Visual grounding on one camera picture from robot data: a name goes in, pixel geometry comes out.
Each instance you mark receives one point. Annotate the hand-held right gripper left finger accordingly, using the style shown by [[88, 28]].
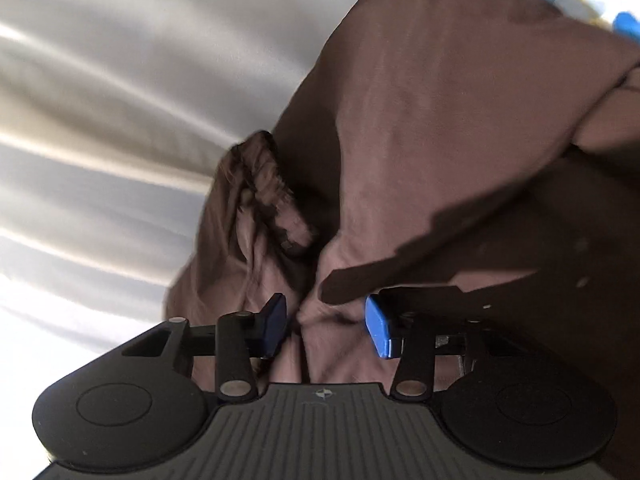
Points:
[[273, 324]]

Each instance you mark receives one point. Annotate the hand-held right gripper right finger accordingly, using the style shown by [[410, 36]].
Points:
[[376, 327]]

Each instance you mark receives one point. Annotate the brown garment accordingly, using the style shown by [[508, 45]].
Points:
[[450, 135]]

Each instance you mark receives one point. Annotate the white curtain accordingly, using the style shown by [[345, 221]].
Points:
[[125, 85]]

